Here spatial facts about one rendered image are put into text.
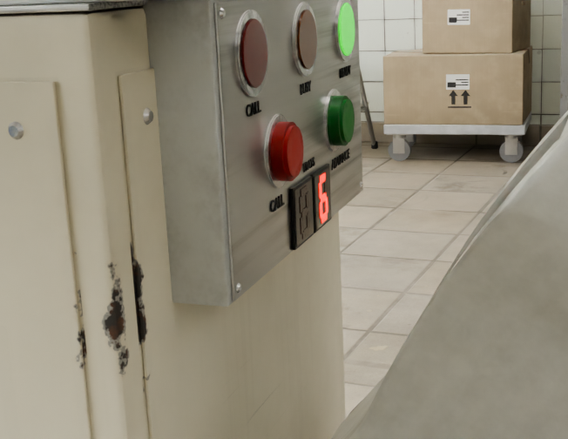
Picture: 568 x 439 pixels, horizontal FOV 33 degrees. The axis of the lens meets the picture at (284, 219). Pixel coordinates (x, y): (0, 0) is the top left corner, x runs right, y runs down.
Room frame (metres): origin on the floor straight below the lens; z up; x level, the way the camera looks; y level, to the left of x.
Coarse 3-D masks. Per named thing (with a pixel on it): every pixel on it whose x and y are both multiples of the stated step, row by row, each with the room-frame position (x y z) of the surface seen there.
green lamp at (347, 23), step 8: (344, 8) 0.60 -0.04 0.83; (344, 16) 0.60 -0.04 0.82; (352, 16) 0.62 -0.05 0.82; (344, 24) 0.60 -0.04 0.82; (352, 24) 0.62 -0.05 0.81; (344, 32) 0.60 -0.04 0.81; (352, 32) 0.62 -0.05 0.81; (344, 40) 0.60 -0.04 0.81; (352, 40) 0.62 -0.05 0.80; (344, 48) 0.60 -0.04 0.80; (352, 48) 0.62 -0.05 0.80
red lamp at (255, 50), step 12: (252, 24) 0.46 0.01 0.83; (252, 36) 0.46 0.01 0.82; (264, 36) 0.47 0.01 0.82; (252, 48) 0.45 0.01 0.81; (264, 48) 0.47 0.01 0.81; (252, 60) 0.45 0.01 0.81; (264, 60) 0.47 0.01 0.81; (252, 72) 0.45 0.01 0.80; (264, 72) 0.47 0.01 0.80; (252, 84) 0.45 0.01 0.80
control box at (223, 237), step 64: (192, 0) 0.43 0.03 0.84; (256, 0) 0.47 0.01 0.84; (320, 0) 0.57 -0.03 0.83; (192, 64) 0.43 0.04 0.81; (320, 64) 0.56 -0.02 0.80; (192, 128) 0.43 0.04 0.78; (256, 128) 0.46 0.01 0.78; (320, 128) 0.56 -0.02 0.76; (192, 192) 0.43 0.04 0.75; (256, 192) 0.46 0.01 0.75; (192, 256) 0.43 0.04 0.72; (256, 256) 0.45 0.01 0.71
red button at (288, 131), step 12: (276, 132) 0.48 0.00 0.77; (288, 132) 0.48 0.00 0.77; (300, 132) 0.49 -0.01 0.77; (276, 144) 0.47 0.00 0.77; (288, 144) 0.48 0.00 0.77; (300, 144) 0.49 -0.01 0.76; (276, 156) 0.47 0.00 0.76; (288, 156) 0.48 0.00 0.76; (300, 156) 0.49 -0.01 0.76; (276, 168) 0.47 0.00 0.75; (288, 168) 0.47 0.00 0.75; (300, 168) 0.49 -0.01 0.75; (288, 180) 0.48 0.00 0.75
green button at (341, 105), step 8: (336, 96) 0.58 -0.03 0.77; (344, 96) 0.58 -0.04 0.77; (336, 104) 0.57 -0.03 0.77; (344, 104) 0.57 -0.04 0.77; (352, 104) 0.59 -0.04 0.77; (336, 112) 0.57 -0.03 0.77; (344, 112) 0.57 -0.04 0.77; (352, 112) 0.59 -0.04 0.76; (328, 120) 0.57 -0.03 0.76; (336, 120) 0.57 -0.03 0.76; (344, 120) 0.57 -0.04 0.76; (352, 120) 0.59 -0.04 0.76; (336, 128) 0.57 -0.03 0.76; (344, 128) 0.57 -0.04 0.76; (352, 128) 0.59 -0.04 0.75; (336, 136) 0.57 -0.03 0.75; (344, 136) 0.57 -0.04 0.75; (352, 136) 0.59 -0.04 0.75; (336, 144) 0.57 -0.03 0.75; (344, 144) 0.58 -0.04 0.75
